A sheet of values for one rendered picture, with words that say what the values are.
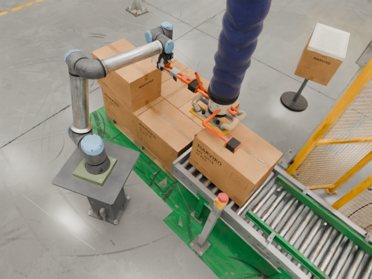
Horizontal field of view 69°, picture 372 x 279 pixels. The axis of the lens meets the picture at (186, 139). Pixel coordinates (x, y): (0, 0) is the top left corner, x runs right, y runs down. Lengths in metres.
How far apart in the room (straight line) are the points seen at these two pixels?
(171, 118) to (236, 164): 1.01
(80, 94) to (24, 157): 1.70
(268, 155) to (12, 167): 2.60
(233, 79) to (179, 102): 1.26
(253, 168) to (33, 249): 2.05
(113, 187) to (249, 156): 1.06
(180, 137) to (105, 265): 1.34
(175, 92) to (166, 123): 0.46
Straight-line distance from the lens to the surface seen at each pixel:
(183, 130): 2.68
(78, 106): 1.93
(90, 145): 1.98
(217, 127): 2.02
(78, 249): 2.79
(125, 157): 2.24
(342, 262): 2.55
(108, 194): 2.10
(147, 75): 2.65
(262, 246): 2.29
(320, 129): 2.26
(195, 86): 2.12
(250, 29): 1.59
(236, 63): 1.69
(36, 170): 3.28
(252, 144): 2.21
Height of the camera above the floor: 2.61
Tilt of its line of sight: 52 degrees down
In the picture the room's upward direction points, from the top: 10 degrees clockwise
